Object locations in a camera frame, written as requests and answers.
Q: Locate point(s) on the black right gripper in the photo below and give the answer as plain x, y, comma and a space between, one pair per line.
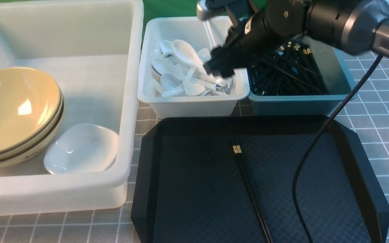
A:
254, 31

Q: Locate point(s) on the white ceramic soup spoon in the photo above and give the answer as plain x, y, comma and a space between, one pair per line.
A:
186, 54

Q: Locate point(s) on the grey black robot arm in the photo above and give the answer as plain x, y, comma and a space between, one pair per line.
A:
352, 26

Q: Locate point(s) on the bottom cream noodle bowl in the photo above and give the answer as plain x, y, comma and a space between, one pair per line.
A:
35, 149

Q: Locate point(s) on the lower yellow noodle bowl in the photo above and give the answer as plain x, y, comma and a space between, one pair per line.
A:
35, 139

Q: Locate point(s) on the long white ladle spoon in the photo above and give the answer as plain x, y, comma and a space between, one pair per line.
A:
210, 34

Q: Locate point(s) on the pile of black chopsticks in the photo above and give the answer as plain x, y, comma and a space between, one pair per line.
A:
289, 71

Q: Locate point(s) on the blue-grey chopstick bin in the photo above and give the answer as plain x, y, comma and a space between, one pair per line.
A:
337, 78

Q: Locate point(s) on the pile of white spoons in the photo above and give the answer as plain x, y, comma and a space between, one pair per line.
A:
169, 77

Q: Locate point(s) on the white spoon bin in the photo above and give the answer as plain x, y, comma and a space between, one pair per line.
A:
191, 30

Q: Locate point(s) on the green cloth backdrop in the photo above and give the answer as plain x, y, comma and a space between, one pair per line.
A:
169, 8

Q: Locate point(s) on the black serving tray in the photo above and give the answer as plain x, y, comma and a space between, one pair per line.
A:
189, 188

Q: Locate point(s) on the white dish in tub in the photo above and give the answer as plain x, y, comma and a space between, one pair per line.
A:
82, 148

